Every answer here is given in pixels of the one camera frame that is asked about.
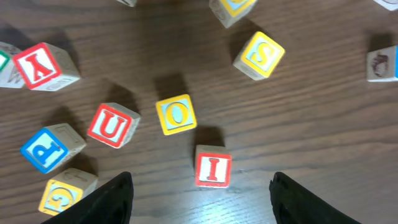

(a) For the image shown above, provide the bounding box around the red I block left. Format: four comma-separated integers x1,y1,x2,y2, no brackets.
195,144,233,188

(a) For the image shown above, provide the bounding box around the yellow block upper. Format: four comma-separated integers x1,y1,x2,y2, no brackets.
209,0,257,28

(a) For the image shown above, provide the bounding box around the green F block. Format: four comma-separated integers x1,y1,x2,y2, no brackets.
1,42,25,88

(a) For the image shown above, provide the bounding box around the yellow O block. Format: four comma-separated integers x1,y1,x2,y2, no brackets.
155,94,197,136

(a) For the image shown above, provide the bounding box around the blue X block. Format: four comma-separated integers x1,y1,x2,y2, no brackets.
117,0,137,7

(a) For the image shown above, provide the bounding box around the red I block right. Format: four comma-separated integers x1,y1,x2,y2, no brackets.
374,0,398,11

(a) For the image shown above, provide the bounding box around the blue T block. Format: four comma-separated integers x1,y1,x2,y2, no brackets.
366,45,397,82

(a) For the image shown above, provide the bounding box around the red i block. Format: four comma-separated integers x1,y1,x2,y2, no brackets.
374,0,398,11
195,144,233,188

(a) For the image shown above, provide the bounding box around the blue P block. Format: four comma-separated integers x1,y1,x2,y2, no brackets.
20,123,86,174

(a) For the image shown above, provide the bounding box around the red Y block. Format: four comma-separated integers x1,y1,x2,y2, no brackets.
12,42,81,91

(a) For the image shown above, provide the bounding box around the red U block middle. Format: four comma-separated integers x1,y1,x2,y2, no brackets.
87,103,141,149

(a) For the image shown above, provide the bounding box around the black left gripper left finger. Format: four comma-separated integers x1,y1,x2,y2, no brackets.
42,171,134,224

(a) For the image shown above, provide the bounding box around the yellow block by P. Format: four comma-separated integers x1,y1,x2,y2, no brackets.
38,168,98,216

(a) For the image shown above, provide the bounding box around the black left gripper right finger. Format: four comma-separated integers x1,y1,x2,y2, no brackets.
269,172,359,224

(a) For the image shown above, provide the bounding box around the yellow block lower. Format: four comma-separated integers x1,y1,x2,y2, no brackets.
233,31,285,81

